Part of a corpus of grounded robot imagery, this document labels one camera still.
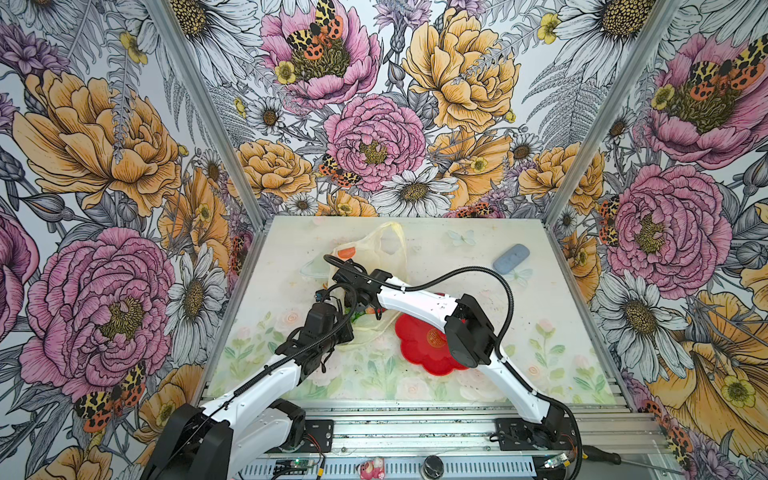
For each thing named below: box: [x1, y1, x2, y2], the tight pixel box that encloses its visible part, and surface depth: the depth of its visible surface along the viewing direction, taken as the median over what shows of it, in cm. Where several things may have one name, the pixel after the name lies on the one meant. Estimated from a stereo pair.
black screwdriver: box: [582, 445, 685, 475], surface depth 72 cm
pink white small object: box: [359, 458, 385, 480], surface depth 69 cm
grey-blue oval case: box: [493, 243, 530, 275], surface depth 110 cm
